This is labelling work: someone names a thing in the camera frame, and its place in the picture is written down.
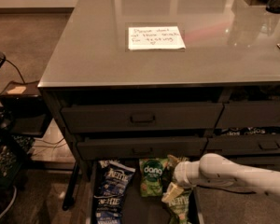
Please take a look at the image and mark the white cable on floor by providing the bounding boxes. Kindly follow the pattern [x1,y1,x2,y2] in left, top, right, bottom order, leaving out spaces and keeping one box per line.
[0,185,18,224]

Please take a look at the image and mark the white handwritten paper note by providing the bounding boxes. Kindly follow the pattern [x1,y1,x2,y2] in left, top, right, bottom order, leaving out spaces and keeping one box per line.
[128,26,186,50]

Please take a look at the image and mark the top left grey drawer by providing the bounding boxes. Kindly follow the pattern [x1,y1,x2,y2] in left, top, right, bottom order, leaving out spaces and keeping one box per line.
[61,103,223,133]

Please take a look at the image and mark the grey cabinet with glossy top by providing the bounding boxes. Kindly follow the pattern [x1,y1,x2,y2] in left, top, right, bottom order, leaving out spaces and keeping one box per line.
[37,0,280,212]

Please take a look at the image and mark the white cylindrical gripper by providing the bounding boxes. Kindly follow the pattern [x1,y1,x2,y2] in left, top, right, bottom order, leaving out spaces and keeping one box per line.
[161,161,202,203]

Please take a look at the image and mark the green Dang rice chip bag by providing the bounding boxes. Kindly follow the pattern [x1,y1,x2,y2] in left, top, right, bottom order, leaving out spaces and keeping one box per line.
[139,158,168,197]

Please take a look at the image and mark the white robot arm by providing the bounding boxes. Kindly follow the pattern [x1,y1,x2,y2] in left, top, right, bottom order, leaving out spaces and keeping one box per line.
[161,153,280,203]

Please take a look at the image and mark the blue kettle chip bag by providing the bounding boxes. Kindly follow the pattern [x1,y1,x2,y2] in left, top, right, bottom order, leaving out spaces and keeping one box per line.
[97,161,135,197]
[95,196,122,224]

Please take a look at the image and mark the lower green Kettle chip bag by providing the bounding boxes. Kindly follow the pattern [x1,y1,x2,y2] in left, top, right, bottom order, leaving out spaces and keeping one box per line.
[161,190,191,224]

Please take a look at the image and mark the dark snack bags in drawer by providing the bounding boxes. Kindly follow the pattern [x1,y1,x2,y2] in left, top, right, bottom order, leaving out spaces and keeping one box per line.
[215,127,280,136]

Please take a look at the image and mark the top right grey drawer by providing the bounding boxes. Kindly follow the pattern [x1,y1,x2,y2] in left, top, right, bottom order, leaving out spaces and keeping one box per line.
[217,101,280,129]

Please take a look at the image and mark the upper green Kettle chip bag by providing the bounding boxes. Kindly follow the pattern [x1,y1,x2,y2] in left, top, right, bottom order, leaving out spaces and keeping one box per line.
[167,154,192,189]

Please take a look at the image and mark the open bottom left drawer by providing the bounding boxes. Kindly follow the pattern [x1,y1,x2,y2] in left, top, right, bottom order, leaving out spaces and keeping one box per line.
[85,159,205,224]

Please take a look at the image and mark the black box with tan label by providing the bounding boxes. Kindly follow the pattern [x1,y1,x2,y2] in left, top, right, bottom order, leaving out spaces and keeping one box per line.
[0,81,52,137]

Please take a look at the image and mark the middle left grey drawer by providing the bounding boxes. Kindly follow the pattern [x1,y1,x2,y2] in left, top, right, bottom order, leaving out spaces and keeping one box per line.
[77,136,207,160]

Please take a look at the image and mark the middle right grey drawer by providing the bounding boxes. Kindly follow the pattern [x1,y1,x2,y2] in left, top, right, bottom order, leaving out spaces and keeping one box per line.
[205,134,280,156]

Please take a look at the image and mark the dark crate of items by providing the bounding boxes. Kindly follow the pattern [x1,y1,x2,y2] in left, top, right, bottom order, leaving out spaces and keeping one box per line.
[0,134,34,189]

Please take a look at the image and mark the lower blue Kettle chip bag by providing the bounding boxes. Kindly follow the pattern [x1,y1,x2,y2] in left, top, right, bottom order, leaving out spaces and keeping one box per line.
[95,196,122,224]

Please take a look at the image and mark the upper blue Kettle chip bag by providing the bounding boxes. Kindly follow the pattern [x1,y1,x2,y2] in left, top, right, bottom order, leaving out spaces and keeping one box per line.
[97,161,135,197]

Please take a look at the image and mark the green kettle chip bag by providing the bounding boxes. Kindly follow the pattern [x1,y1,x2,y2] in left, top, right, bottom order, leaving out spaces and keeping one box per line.
[167,154,192,189]
[161,190,191,224]

